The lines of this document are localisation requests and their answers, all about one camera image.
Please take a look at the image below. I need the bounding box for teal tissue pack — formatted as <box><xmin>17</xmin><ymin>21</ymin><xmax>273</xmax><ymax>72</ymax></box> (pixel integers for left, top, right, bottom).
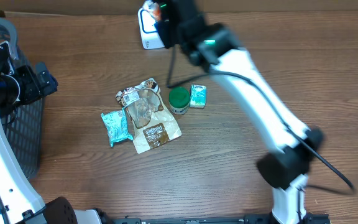
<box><xmin>190</xmin><ymin>85</ymin><xmax>207</xmax><ymax>108</ymax></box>

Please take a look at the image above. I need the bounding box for green lid jar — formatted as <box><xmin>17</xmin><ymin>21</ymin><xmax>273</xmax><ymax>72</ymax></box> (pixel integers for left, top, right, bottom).
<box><xmin>168</xmin><ymin>87</ymin><xmax>190</xmax><ymax>115</ymax></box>

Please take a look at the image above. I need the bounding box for brown cookie bag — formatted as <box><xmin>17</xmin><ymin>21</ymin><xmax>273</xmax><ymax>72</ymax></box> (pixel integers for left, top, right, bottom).
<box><xmin>116</xmin><ymin>78</ymin><xmax>182</xmax><ymax>154</ymax></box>

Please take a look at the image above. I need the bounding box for teal snack bar wrapper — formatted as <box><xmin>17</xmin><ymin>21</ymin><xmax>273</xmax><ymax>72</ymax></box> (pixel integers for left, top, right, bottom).
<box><xmin>101</xmin><ymin>108</ymin><xmax>133</xmax><ymax>147</ymax></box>

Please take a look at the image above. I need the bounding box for orange tissue pack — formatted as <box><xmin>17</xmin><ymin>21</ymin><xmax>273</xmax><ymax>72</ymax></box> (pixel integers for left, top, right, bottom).
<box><xmin>142</xmin><ymin>0</ymin><xmax>161</xmax><ymax>21</ymax></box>

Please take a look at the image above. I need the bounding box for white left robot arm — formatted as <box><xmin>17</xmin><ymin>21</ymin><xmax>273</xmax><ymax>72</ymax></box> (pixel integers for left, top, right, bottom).
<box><xmin>0</xmin><ymin>40</ymin><xmax>102</xmax><ymax>224</ymax></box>

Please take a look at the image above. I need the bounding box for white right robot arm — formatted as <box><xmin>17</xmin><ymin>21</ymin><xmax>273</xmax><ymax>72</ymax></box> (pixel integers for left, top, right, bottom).
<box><xmin>156</xmin><ymin>1</ymin><xmax>324</xmax><ymax>223</ymax></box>

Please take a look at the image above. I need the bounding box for white barcode scanner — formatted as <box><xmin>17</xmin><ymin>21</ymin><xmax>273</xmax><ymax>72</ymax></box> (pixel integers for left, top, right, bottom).
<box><xmin>137</xmin><ymin>8</ymin><xmax>164</xmax><ymax>50</ymax></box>

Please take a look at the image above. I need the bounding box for dark grey plastic basket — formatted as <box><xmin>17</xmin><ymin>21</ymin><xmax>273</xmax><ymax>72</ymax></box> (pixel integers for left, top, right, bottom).
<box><xmin>0</xmin><ymin>18</ymin><xmax>44</xmax><ymax>179</ymax></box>

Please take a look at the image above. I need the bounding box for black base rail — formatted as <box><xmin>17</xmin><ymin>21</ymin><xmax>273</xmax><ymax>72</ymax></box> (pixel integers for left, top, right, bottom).
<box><xmin>113</xmin><ymin>213</ymin><xmax>331</xmax><ymax>224</ymax></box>

